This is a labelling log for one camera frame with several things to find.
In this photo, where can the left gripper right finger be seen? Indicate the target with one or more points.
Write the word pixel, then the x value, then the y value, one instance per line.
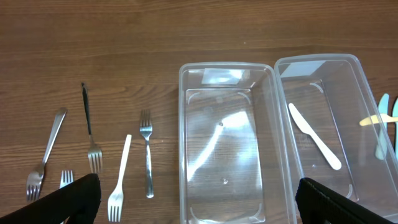
pixel 319 204

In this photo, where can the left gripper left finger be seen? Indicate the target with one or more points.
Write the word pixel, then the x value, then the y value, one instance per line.
pixel 76 203

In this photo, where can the white plastic fork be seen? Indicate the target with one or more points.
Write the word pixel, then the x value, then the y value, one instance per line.
pixel 66 178
pixel 115 200

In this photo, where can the white plastic knife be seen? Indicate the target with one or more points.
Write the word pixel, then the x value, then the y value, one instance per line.
pixel 304 126

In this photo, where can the mint green plastic knife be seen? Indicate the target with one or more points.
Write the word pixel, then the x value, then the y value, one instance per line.
pixel 381 148

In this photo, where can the silver metal fork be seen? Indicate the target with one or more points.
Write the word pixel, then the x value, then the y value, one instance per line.
pixel 145 130

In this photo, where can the yellow plastic knife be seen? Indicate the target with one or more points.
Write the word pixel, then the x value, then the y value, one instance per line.
pixel 375 119

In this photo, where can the light blue plastic knife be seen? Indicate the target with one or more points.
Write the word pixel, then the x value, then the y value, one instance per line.
pixel 395 114

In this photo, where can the right clear plastic container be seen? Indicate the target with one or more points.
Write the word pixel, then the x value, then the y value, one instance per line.
pixel 333 95

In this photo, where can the clear plastic container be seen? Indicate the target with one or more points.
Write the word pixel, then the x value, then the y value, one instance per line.
pixel 232 147
pixel 333 95

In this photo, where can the left clear plastic container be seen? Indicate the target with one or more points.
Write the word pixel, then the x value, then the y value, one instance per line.
pixel 232 147

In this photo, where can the silver fork far left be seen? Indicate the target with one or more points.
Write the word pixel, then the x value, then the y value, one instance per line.
pixel 36 177

